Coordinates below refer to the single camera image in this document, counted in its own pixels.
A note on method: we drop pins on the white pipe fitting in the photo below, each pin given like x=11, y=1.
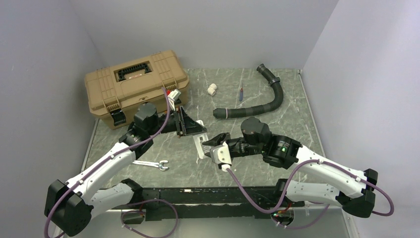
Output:
x=212, y=89

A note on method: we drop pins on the tan plastic toolbox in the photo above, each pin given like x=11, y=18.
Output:
x=115, y=92

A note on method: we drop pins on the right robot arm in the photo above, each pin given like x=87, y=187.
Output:
x=352, y=190

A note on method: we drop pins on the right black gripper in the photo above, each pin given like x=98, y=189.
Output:
x=217, y=140

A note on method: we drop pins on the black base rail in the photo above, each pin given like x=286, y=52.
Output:
x=207, y=194

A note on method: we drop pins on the blue red pen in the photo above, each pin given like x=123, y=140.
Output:
x=241, y=93

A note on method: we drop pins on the white remote control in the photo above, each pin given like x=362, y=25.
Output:
x=199, y=136

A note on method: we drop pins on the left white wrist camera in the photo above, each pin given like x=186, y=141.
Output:
x=173, y=96

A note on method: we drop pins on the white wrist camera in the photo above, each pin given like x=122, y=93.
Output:
x=173, y=96
x=220, y=155

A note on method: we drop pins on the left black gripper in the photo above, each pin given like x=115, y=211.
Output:
x=187, y=125

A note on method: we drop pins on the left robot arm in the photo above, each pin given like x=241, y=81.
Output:
x=71, y=205

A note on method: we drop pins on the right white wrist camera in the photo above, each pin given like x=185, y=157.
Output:
x=220, y=155

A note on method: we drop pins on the silver open-end wrench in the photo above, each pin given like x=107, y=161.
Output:
x=160, y=165

